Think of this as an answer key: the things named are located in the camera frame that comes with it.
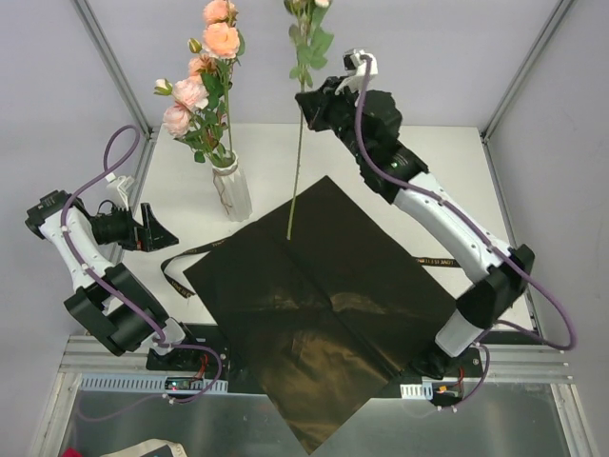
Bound pink rose stem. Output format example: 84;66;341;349
284;1;334;241
202;1;245;155
187;38;232;168
154;78;234;168

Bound black paper flower wrap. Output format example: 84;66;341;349
185;177;456;452

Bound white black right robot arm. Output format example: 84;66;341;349
295;77;535;376

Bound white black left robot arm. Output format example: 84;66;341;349
25;190;202;370

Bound white ribbed ceramic vase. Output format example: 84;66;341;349
211;154;252;222

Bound cream tote bag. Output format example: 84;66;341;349
103;439;187;457

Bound red cloth item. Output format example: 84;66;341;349
61;447;84;457

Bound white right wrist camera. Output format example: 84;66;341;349
335;49;378;95

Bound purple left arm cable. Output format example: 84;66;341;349
60;124;223;406

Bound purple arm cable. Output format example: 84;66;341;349
354;54;578;413
60;124;223;406

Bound aluminium front frame rail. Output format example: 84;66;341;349
59;336;575;384

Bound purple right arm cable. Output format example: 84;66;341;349
354;54;578;413

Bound left white cable duct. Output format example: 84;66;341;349
81;374;228;396

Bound white cable duct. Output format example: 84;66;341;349
400;381;463;401
81;374;228;396

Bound left aluminium frame post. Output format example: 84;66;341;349
70;0;154;140

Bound aluminium frame post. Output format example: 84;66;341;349
481;0;578;145
70;0;154;140

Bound right aluminium frame post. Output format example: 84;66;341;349
481;0;578;145

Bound right white cable duct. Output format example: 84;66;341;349
400;381;463;401

